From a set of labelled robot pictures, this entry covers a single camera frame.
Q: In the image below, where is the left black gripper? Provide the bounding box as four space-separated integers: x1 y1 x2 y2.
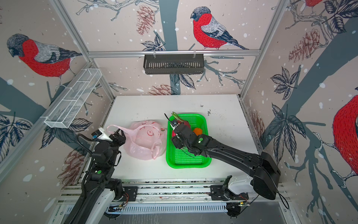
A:
106 126 126 167

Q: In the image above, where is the orange round fruit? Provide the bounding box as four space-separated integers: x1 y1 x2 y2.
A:
193 127 203 136

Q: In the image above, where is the red green dragon fruit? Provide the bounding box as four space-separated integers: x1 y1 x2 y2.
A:
172 112 189 125

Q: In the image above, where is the green plastic basket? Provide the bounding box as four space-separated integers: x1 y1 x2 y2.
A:
166 112 212 169

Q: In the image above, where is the pink plastic bag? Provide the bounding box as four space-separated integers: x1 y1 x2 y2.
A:
106 120 167 161

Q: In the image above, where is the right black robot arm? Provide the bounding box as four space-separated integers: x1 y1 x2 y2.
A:
170 121 281 200

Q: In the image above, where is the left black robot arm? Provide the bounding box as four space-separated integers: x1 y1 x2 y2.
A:
64 129 126 224

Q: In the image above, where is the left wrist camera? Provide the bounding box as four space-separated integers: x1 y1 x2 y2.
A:
91 127 112 142

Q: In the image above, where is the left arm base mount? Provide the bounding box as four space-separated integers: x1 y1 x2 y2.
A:
118 186 139 202

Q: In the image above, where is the white wire mesh shelf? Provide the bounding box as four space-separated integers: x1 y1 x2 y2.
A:
44 68 102 128

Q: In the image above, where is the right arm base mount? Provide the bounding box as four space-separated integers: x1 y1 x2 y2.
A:
209 185 249 201

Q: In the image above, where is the left black corrugated cable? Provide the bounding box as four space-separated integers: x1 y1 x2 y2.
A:
65 133 97 224

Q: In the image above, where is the black hanging wall basket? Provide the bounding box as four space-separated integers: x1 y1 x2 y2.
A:
143 54 205 75

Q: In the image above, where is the aluminium rail base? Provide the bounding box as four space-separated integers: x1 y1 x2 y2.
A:
57 179 291 215

